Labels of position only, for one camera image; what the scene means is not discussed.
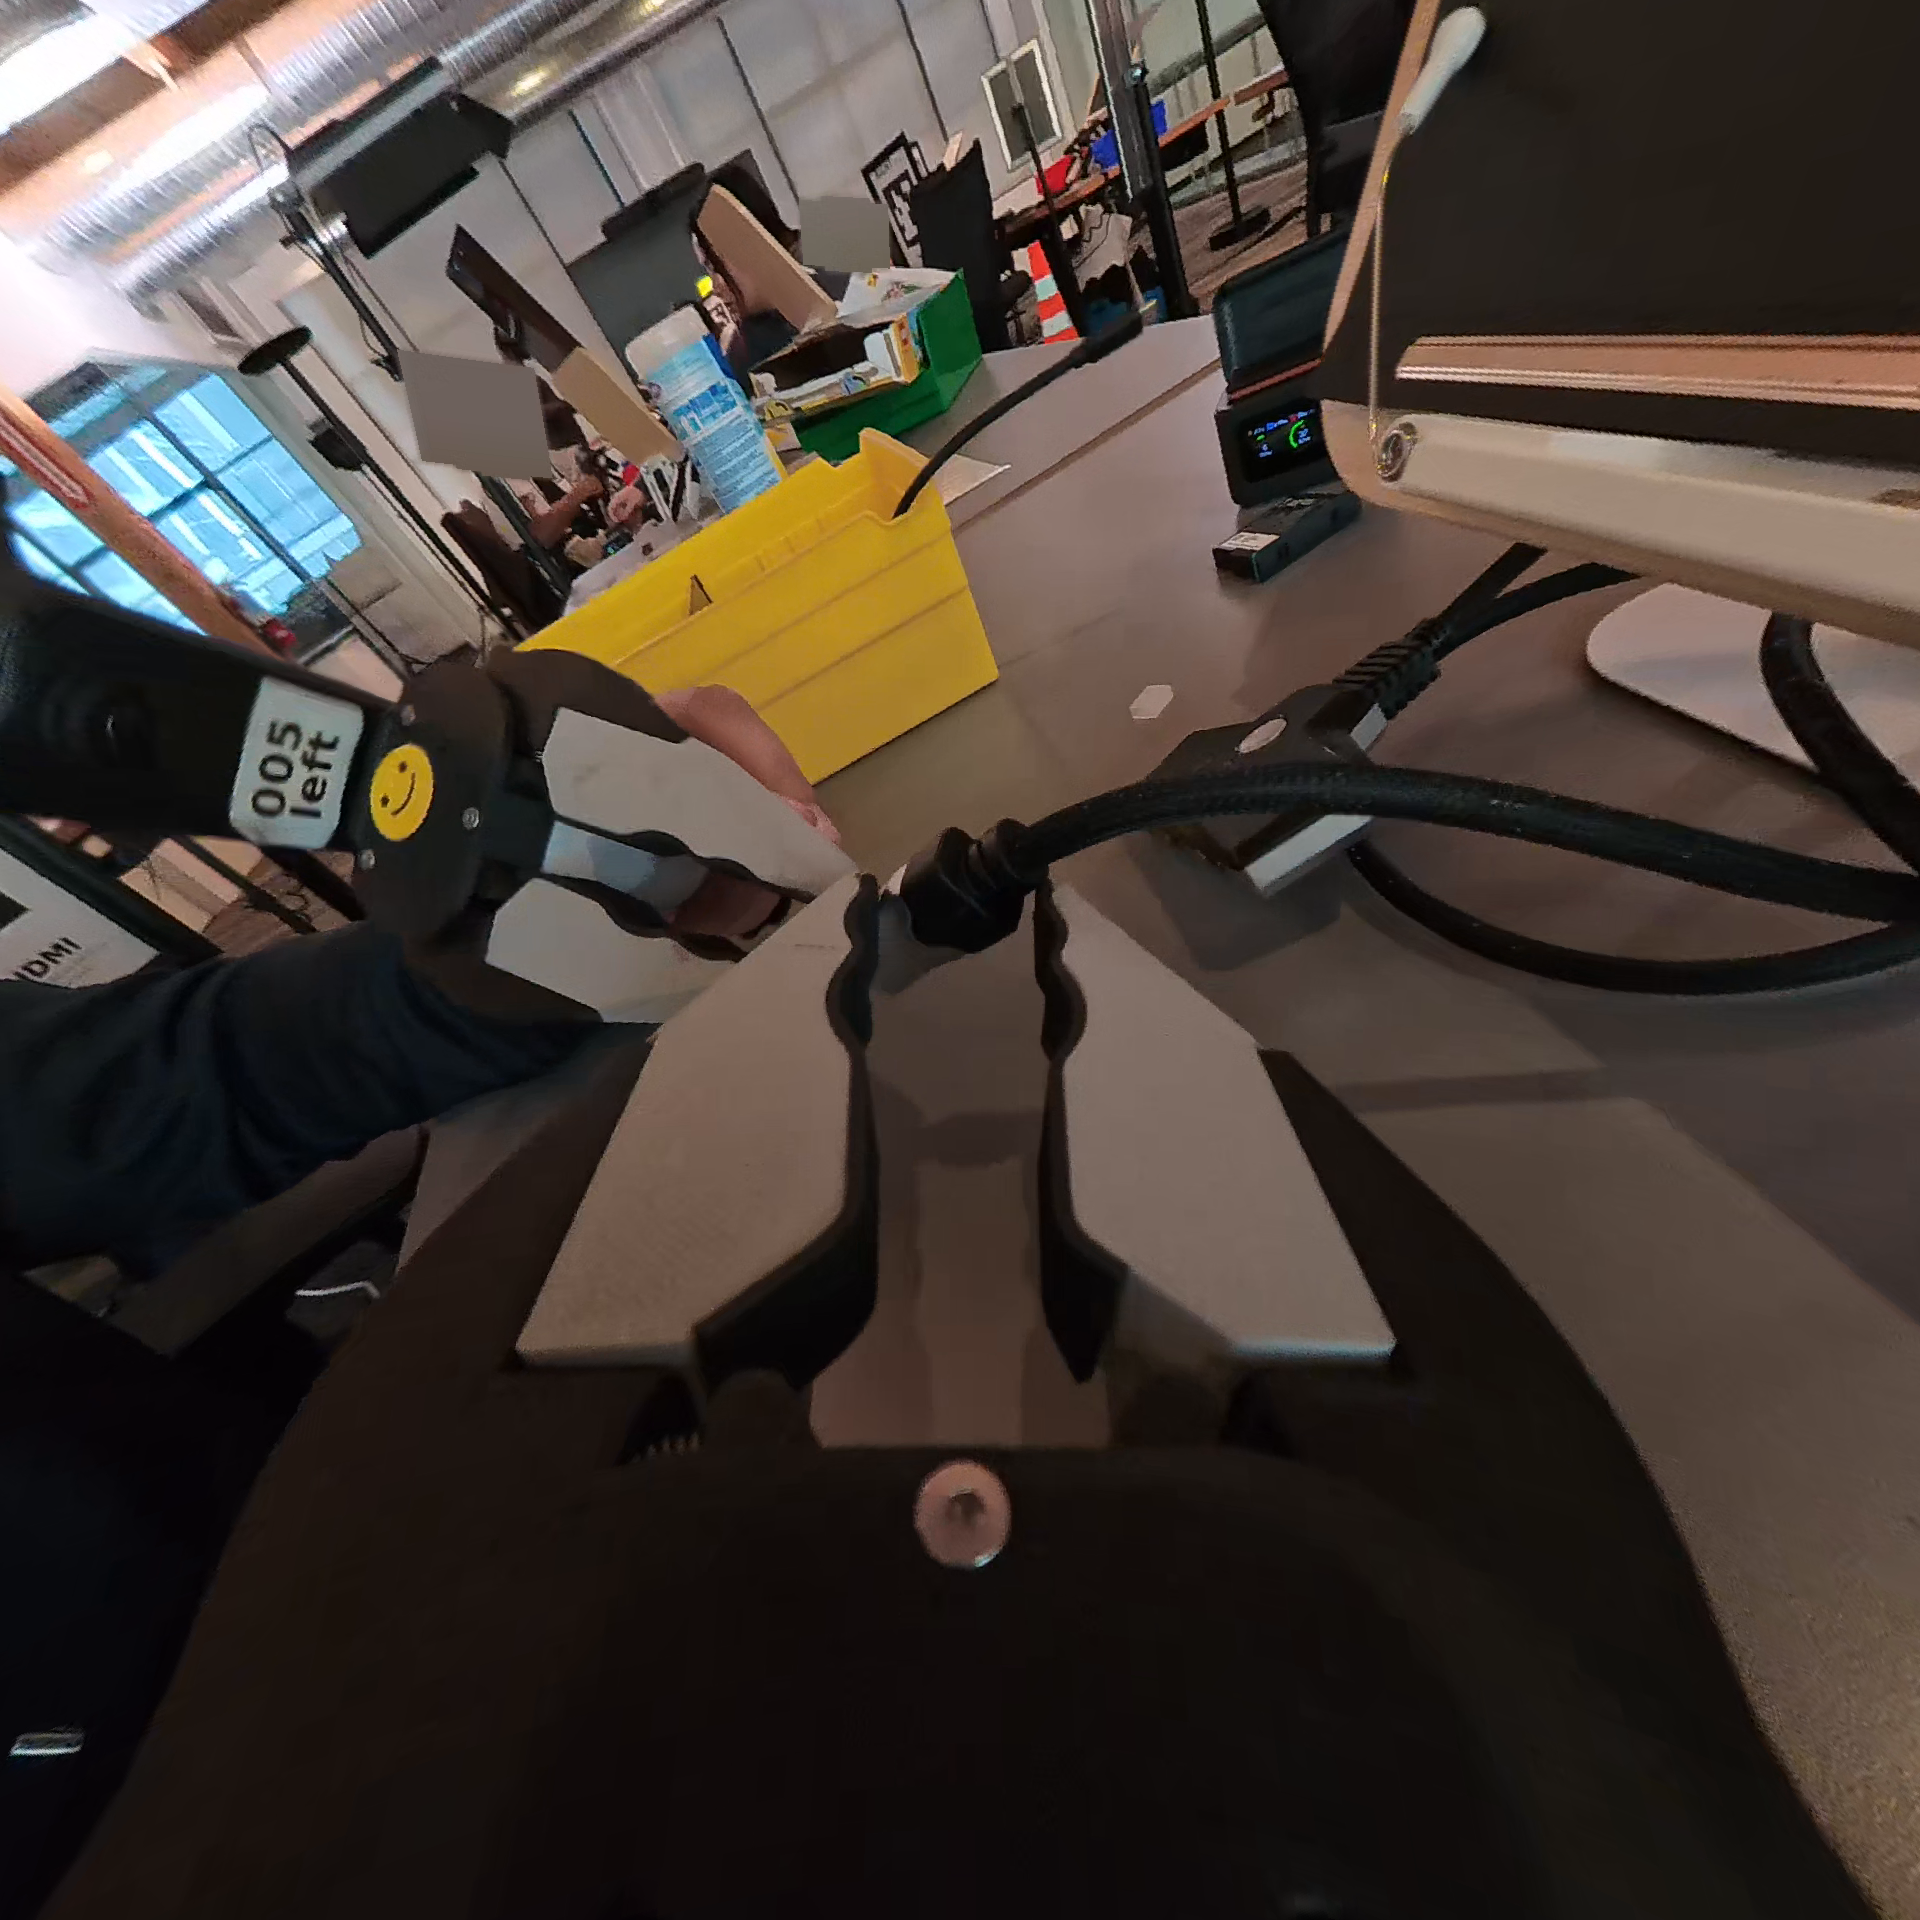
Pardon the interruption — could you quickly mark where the black hdmi switch box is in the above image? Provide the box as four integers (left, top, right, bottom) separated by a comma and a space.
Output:
1149, 683, 1391, 898

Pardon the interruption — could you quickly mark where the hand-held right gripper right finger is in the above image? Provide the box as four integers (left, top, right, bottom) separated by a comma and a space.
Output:
1035, 887, 1398, 1387

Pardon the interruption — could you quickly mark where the person's left hand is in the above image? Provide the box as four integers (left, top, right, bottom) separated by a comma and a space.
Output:
658, 683, 847, 840

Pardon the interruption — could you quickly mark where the yellow plastic bin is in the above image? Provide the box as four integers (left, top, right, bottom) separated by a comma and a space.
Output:
518, 425, 1002, 783

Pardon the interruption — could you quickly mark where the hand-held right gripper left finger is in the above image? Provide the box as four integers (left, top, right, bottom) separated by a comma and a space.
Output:
518, 876, 882, 1399

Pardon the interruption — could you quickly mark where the green plastic bin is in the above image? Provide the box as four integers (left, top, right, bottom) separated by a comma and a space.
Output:
749, 272, 987, 464

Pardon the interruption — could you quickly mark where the stiff black cable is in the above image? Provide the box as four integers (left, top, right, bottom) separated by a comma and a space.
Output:
892, 306, 1143, 524

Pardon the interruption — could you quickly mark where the black power bank with display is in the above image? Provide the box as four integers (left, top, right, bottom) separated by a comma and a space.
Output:
1210, 228, 1371, 511

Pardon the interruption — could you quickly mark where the person's left forearm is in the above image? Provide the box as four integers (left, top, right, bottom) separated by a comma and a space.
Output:
0, 919, 609, 1292

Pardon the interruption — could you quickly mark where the white blue wipes canister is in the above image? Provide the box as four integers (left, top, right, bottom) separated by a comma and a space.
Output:
622, 306, 786, 518

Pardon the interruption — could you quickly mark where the black floor lamp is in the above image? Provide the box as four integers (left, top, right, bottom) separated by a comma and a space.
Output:
239, 328, 523, 640

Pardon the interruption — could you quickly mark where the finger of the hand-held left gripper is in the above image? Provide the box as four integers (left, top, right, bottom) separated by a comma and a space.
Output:
483, 863, 819, 1032
535, 708, 861, 907

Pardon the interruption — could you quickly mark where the wooden board with black panel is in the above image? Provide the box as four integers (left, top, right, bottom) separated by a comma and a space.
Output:
1321, 0, 1920, 452

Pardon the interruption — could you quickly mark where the small black battery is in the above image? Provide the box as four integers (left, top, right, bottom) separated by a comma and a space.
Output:
1210, 492, 1361, 588

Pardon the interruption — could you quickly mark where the wire arm with white tip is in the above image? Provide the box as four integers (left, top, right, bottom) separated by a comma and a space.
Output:
1356, 3, 1491, 452

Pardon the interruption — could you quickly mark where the black overhead light panel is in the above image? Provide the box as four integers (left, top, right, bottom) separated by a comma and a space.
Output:
282, 62, 518, 258

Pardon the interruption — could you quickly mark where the thick black braided hdmi cable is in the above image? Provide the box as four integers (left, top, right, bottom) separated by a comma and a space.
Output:
874, 607, 1920, 1001

